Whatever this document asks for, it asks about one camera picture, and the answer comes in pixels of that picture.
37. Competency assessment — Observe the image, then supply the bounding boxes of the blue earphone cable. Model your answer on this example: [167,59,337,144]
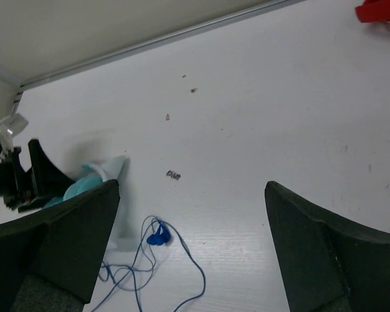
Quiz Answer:
[91,214,207,312]

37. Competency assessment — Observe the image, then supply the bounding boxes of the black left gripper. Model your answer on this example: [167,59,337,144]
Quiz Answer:
[0,139,74,213]

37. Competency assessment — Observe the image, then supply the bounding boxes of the red crumpled wrapper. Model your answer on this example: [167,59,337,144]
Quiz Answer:
[355,0,390,23]

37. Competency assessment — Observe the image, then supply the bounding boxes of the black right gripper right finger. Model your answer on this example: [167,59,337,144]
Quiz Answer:
[265,181,390,311]

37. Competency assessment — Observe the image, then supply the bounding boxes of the teal cat-ear headphones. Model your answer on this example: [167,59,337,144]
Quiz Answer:
[43,155,128,209]

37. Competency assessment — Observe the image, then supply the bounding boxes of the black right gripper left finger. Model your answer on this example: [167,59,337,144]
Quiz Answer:
[0,179,120,311]

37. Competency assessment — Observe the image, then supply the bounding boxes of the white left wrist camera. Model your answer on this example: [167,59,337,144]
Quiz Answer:
[0,113,29,162]

